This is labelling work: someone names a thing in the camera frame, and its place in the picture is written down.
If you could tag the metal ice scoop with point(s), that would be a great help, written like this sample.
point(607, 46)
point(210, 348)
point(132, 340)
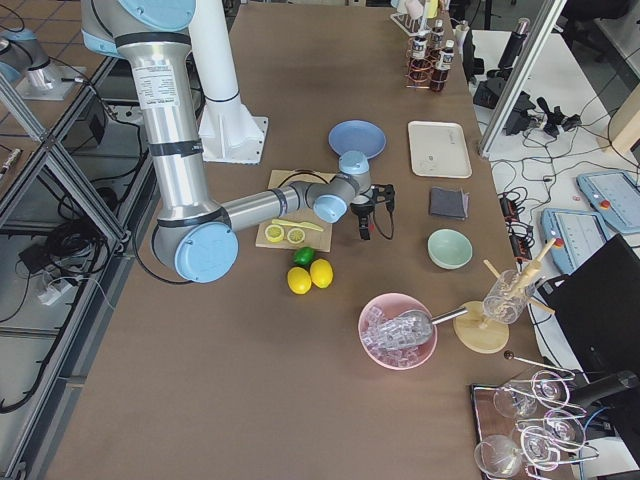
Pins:
point(425, 322)

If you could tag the aluminium frame post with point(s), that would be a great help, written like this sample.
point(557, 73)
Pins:
point(540, 30)

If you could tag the yellow lemon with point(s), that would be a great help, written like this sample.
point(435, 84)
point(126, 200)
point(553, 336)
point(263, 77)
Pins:
point(299, 280)
point(321, 273)

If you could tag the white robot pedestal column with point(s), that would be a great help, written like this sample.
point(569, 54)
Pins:
point(228, 131)

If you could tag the clear drinking glass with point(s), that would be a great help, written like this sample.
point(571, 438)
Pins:
point(507, 299)

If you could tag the clear plastic ice cubes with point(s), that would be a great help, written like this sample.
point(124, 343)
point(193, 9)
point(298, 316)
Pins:
point(377, 340)

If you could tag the blue teach pendant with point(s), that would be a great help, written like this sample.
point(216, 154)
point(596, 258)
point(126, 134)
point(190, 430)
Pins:
point(582, 233)
point(615, 196)

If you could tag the yellow plastic knife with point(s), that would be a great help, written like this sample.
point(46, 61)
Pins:
point(303, 225)

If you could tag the mint green bowl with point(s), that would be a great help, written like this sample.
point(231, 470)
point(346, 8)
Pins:
point(449, 249)

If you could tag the blue plate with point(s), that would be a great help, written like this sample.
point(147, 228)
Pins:
point(357, 135)

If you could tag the dark syrup bottle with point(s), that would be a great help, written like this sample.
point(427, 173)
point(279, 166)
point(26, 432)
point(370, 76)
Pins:
point(437, 38)
point(418, 65)
point(442, 67)

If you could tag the wooden glass stand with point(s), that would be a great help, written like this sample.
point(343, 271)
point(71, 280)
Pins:
point(479, 333)

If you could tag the wine glass rack tray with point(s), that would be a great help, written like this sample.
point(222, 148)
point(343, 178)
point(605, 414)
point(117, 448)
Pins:
point(528, 427)

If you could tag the cream plastic tray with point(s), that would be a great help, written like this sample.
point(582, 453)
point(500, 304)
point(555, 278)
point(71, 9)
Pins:
point(438, 150)

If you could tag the wooden cutting board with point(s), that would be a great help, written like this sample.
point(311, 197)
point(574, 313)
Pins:
point(320, 241)

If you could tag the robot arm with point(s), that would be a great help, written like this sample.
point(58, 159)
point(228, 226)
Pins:
point(186, 85)

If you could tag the pink bowl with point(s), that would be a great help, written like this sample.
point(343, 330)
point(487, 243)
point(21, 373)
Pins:
point(393, 304)

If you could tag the copper wire bottle rack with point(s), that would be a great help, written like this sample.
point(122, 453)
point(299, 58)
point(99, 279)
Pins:
point(431, 66)

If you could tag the grey folded cloth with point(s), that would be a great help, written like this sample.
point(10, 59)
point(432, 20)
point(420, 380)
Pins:
point(449, 203)

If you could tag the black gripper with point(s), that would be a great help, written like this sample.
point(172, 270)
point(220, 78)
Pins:
point(361, 210)

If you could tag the lemon half slice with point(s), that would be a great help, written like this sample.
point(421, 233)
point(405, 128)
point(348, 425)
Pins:
point(295, 235)
point(274, 233)

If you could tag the green lime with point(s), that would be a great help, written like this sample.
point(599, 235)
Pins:
point(304, 256)

